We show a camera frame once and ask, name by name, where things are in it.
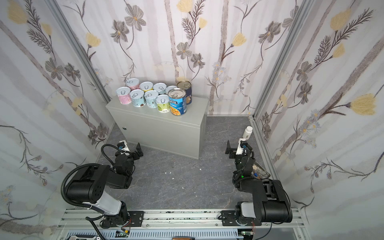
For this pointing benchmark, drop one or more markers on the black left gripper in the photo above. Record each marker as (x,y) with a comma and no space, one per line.
(132,155)

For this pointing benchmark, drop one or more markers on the green can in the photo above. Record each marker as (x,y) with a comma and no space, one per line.
(163,103)

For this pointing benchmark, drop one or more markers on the teal can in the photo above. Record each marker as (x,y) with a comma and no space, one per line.
(137,97)

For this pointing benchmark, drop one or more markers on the pink can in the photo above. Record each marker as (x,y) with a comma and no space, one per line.
(123,94)
(133,84)

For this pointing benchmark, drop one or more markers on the yellow can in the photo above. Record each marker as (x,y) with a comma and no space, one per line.
(146,86)

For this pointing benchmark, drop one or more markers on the blue can silver lid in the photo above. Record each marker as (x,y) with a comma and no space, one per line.
(178,102)

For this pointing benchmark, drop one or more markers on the light blue can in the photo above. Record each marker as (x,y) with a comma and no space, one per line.
(160,88)

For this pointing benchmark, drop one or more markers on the orange can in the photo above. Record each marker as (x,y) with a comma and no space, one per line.
(169,88)

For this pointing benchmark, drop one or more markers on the dark blue can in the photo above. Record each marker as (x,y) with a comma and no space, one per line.
(187,86)

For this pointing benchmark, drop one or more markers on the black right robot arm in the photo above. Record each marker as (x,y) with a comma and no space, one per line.
(270,202)

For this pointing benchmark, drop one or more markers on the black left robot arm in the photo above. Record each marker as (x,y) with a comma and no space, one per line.
(85,185)

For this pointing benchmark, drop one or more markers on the grey metal cabinet counter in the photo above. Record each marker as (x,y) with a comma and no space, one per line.
(180,135)

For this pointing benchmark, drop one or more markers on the white plastic bottle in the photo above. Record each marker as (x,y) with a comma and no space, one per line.
(247,132)

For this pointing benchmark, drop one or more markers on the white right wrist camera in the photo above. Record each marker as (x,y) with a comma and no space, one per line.
(243,144)

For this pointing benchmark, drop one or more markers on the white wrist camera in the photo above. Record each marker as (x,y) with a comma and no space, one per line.
(123,147)
(243,144)

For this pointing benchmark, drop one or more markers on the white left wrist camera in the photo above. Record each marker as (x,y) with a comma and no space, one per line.
(123,147)

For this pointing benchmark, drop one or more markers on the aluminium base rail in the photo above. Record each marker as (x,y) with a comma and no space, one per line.
(179,225)

